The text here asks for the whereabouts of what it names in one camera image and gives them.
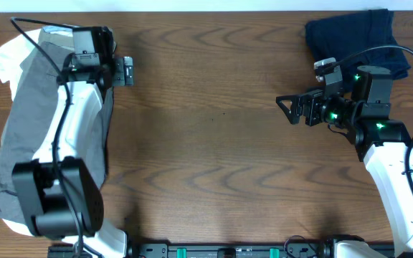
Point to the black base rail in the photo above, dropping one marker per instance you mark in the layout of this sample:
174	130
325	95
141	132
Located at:
211	251

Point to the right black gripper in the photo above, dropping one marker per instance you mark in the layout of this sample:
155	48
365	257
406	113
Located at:
312	100

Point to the light blue garment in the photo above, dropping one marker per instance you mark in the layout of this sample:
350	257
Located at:
57	28

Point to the khaki shorts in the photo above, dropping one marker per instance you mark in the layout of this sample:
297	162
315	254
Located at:
59	38

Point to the grey shorts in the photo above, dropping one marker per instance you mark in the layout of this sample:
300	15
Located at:
27	125

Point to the white garment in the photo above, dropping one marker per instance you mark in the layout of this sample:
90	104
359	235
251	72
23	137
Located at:
12	54

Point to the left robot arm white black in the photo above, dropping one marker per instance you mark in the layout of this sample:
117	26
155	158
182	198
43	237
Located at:
57	194

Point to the navy blue folded garment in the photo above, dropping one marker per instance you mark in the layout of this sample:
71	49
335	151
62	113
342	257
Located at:
342	36

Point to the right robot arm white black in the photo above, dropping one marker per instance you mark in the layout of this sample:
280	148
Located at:
382	144

